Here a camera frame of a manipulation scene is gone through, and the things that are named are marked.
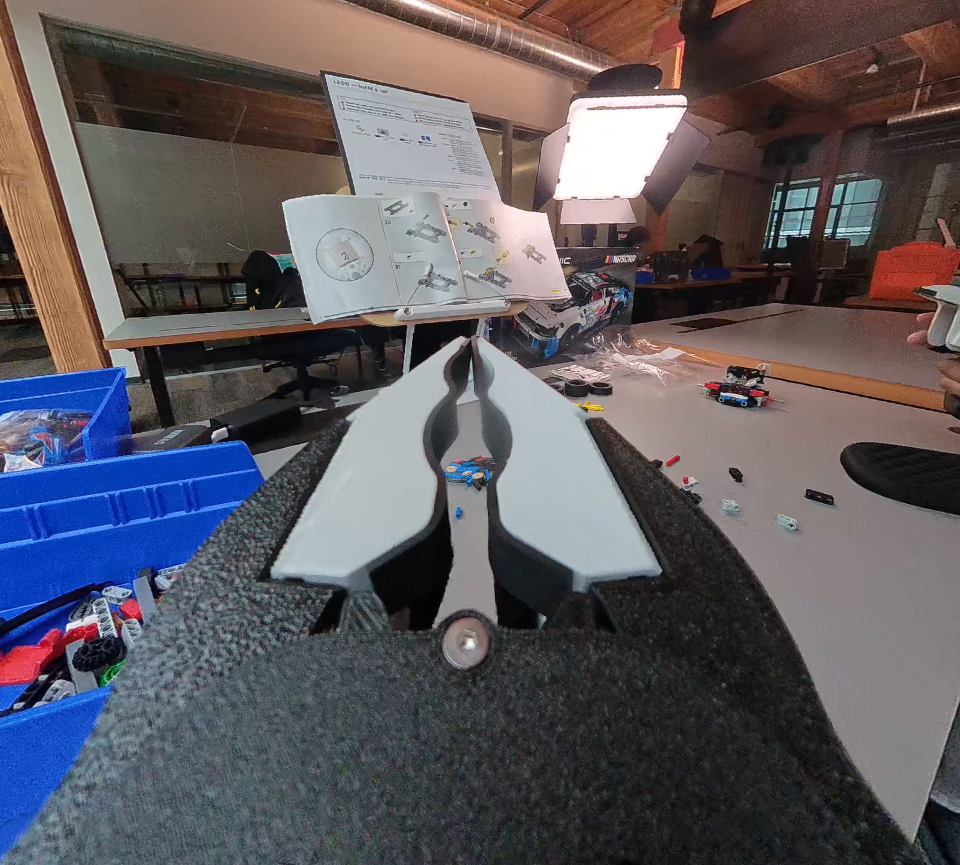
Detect black box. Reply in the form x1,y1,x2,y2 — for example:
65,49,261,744
212,400,304,445

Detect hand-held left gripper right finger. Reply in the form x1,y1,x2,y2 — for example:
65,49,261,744
471,336,665,596

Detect printed instruction sheet board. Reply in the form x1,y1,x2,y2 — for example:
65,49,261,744
320,70,502,200

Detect pile of mixed toy pieces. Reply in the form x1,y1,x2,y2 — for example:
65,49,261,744
0,565,185,718

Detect bag of toy pieces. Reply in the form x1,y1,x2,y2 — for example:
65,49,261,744
0,409,95,472

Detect small blue storage bin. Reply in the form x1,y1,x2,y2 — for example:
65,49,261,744
0,366,132,463

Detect partly built toy car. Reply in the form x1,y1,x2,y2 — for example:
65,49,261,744
703,364,772,409

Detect blue bin with loose pieces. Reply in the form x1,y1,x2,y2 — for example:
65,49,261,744
0,565,189,832

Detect open instruction booklet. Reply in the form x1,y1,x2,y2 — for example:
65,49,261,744
282,192,571,325

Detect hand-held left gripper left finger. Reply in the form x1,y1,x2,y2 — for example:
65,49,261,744
270,336,475,592

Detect black mesh pad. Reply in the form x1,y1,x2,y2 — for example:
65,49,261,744
840,441,960,515

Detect toy car box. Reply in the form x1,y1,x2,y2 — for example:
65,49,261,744
491,246,639,360

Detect black office chair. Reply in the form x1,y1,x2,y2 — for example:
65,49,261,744
240,250,354,401

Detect person's right hand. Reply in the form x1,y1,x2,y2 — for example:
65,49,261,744
906,313,960,420

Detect large blue storage bin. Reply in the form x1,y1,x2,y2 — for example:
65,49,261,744
0,441,264,611

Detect studio light panel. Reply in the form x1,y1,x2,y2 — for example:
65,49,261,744
534,92,712,217

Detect clear plastic bags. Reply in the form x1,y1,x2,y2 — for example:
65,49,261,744
551,343,687,386

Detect window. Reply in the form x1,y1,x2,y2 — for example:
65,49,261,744
765,176,886,251

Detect heap of small toy pieces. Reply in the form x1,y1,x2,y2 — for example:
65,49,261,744
444,456,496,490

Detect long grey table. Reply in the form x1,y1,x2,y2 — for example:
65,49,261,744
103,306,369,424

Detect grey table with wooden edge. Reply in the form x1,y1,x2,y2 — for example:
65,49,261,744
630,302,960,412

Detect grey desk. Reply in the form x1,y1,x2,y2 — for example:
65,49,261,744
251,340,960,840

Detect wooden book stand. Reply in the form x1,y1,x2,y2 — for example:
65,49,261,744
360,263,530,377

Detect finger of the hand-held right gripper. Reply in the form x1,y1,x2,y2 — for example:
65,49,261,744
913,283,960,354

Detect orange crate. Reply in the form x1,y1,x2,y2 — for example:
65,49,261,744
868,241,960,304

